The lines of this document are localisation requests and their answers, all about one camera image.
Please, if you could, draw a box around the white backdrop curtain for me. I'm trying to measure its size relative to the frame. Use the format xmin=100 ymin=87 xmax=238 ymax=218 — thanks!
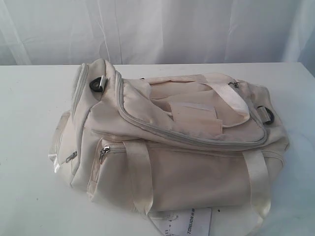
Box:
xmin=0 ymin=0 xmax=315 ymax=67

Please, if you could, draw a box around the cream duffel bag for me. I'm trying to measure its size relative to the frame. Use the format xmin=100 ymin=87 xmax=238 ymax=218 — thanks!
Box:
xmin=48 ymin=59 xmax=289 ymax=236

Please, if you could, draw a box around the white paper product tag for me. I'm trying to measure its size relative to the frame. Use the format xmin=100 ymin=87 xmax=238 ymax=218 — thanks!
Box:
xmin=149 ymin=207 xmax=212 ymax=236

